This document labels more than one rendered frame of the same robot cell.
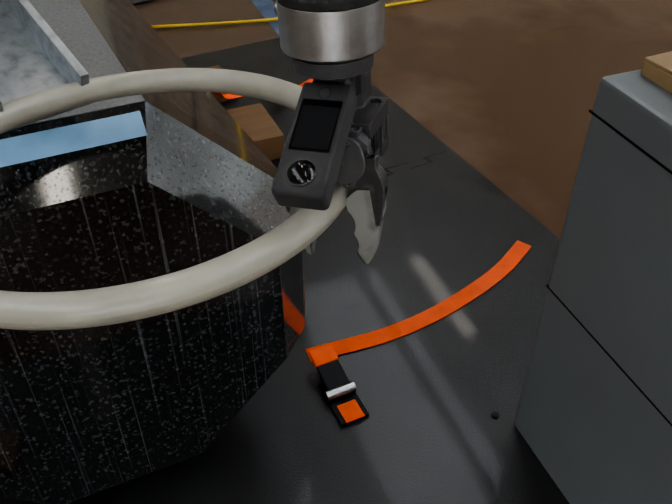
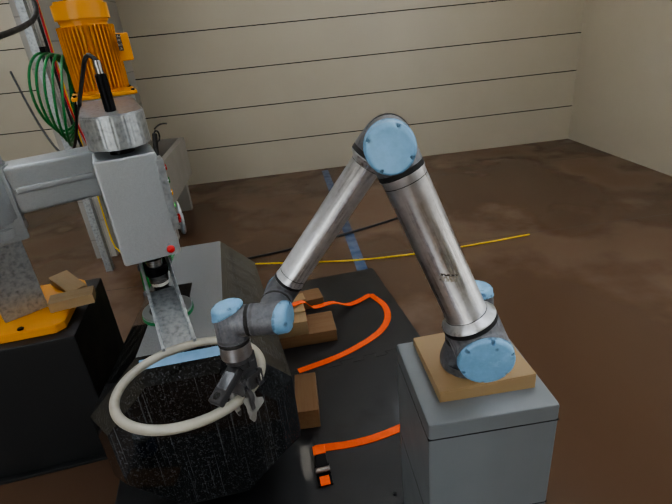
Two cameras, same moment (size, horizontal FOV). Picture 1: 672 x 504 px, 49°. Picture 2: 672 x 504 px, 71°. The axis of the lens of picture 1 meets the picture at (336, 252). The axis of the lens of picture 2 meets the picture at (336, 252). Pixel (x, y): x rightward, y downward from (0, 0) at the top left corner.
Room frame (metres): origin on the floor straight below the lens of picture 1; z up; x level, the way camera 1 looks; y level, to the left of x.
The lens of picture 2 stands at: (-0.38, -0.62, 1.91)
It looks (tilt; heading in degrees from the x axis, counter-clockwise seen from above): 26 degrees down; 16
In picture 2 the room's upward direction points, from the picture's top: 6 degrees counter-clockwise
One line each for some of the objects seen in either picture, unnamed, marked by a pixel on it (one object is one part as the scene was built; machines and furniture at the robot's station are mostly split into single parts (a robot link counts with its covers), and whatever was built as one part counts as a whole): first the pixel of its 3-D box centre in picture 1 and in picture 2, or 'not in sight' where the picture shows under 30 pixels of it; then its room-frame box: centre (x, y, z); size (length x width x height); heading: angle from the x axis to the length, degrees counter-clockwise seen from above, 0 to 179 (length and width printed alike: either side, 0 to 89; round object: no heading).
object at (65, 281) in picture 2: not in sight; (67, 281); (1.39, 1.41, 0.80); 0.20 x 0.10 x 0.05; 67
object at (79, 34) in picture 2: not in sight; (95, 49); (1.66, 1.05, 1.90); 0.31 x 0.28 x 0.40; 130
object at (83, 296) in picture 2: not in sight; (72, 298); (1.23, 1.24, 0.81); 0.20 x 0.10 x 0.05; 126
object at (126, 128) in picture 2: not in sight; (112, 120); (1.41, 0.86, 1.62); 0.96 x 0.25 x 0.17; 40
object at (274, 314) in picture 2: not in sight; (270, 316); (0.64, -0.10, 1.19); 0.12 x 0.12 x 0.09; 11
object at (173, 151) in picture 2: not in sight; (155, 190); (4.02, 2.71, 0.43); 1.30 x 0.62 x 0.86; 21
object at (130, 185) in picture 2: not in sight; (136, 202); (1.20, 0.69, 1.33); 0.36 x 0.22 x 0.45; 40
